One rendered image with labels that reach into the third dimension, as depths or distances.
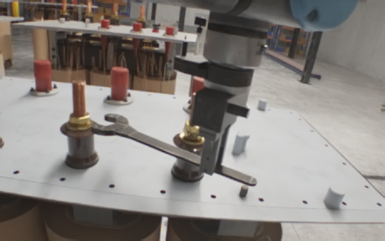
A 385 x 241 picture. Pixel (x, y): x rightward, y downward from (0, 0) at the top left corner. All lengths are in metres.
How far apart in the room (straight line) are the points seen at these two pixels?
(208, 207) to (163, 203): 0.10
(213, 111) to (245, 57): 0.09
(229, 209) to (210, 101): 0.29
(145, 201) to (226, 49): 0.35
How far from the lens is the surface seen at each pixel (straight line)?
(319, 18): 0.24
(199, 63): 0.39
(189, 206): 0.55
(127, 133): 0.53
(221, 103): 0.34
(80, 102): 0.60
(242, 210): 0.58
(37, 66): 1.13
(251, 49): 0.36
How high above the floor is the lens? 1.73
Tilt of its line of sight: 23 degrees down
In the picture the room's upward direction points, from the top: 9 degrees clockwise
